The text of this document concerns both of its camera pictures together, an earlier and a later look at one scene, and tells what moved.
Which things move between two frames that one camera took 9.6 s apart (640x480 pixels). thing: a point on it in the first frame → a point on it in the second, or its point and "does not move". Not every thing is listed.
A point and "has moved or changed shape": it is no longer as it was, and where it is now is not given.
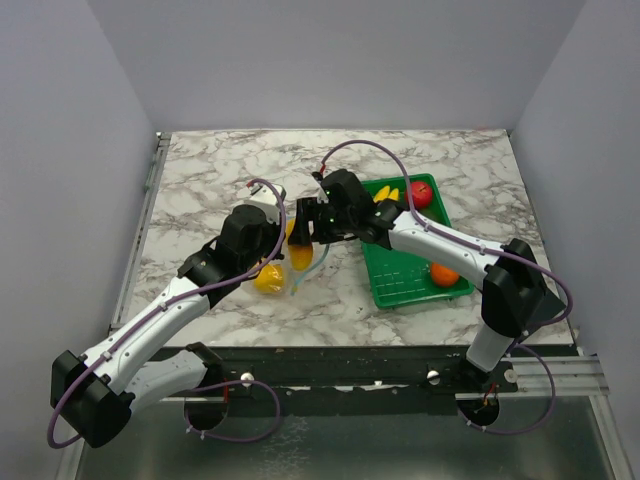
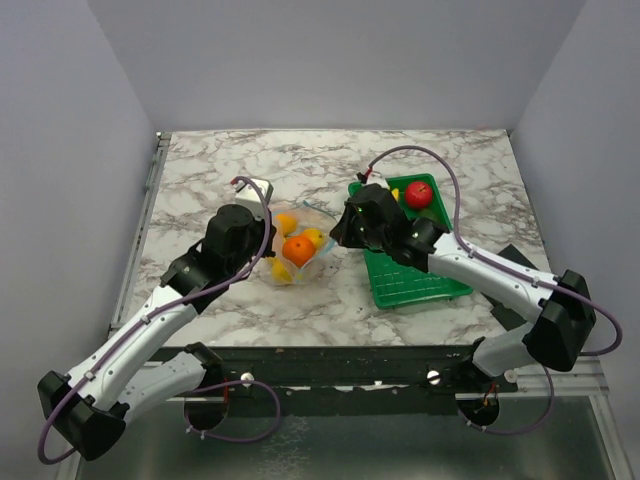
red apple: [422, 195] does not move
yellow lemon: [269, 279] has moved or changed shape
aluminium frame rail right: [573, 376] does not move
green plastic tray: [400, 278] does not move
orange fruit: [444, 276] has moved or changed shape
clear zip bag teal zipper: [285, 275] has moved or changed shape
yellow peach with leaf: [290, 223] does not move
